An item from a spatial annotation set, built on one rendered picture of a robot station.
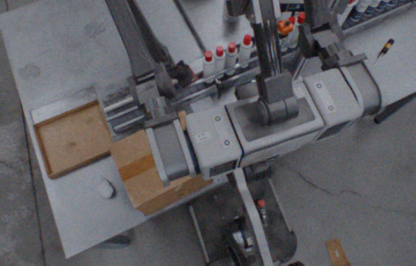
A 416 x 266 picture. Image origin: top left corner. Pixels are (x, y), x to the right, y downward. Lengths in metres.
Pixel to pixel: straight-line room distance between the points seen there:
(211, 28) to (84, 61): 0.66
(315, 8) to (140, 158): 0.72
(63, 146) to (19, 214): 1.05
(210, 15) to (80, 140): 0.88
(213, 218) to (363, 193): 1.07
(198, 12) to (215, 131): 1.10
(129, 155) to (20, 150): 1.59
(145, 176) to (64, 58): 0.88
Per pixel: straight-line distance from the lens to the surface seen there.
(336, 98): 0.80
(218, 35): 1.65
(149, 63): 0.85
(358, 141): 2.56
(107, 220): 1.43
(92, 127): 1.55
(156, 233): 2.22
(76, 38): 1.82
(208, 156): 0.69
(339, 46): 0.93
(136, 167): 1.13
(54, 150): 1.57
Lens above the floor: 2.19
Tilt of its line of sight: 68 degrees down
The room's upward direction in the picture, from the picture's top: 1 degrees clockwise
